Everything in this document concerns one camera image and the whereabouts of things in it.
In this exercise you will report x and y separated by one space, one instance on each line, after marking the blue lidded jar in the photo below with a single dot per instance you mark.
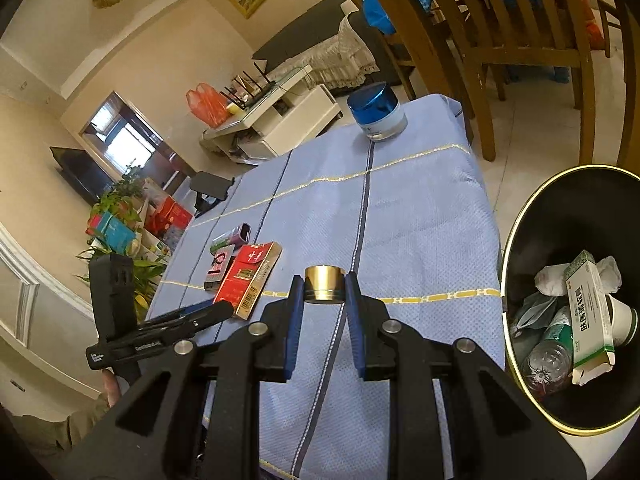
377 110

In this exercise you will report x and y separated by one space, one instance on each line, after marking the white tissue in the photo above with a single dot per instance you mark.
550 280

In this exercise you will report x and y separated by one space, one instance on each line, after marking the leafy pothos plant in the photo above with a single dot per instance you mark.
120 200

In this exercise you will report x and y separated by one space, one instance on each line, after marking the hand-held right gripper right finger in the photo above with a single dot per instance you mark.
355 326

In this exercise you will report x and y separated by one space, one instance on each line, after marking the large wooden chair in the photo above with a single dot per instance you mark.
450 35

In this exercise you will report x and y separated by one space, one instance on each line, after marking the white paper cup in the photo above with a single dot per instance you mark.
622 320

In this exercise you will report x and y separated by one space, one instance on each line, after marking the bamboo plant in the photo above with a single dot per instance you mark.
145 270

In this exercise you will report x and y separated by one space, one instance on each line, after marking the red cigarette box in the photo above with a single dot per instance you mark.
247 280

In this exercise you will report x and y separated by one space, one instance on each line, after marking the white coffee table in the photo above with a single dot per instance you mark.
295 120

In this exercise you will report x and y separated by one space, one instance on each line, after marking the dark grey sofa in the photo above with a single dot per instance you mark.
295 35

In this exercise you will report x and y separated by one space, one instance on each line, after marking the black trash bin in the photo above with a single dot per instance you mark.
590 200

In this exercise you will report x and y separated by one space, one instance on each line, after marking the clear plastic water bottle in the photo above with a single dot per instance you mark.
547 355

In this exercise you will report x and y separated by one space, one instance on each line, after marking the black router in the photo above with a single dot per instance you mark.
260 91

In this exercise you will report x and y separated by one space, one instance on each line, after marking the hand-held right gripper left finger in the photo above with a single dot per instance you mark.
295 321

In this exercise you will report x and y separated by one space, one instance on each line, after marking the orange plastic bag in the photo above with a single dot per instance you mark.
206 105

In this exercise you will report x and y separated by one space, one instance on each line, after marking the dark packet with red print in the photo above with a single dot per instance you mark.
219 270

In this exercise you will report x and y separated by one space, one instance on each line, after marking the blue gift box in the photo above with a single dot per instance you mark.
117 232

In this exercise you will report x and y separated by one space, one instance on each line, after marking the person's left forearm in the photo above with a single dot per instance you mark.
60 427

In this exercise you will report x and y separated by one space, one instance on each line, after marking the yellow cup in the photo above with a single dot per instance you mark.
232 107

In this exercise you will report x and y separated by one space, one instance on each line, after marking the black television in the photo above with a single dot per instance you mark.
80 172

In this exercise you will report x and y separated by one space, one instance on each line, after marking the white green medicine box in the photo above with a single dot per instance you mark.
590 315

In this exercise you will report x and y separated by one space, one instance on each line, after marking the red gift box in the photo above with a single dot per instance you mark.
172 215

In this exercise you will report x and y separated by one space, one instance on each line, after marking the lace sofa cover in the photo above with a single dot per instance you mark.
330 60

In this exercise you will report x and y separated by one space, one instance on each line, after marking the blue checked tablecloth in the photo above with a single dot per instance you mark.
415 240

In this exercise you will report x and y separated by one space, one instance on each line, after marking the blue shopping bag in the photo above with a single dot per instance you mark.
377 10

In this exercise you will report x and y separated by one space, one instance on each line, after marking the person's left hand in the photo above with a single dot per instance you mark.
111 387

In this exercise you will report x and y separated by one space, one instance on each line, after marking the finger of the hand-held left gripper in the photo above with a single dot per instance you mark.
180 313
210 314

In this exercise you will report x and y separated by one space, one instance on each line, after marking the gold metal cap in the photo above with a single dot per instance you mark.
325 285

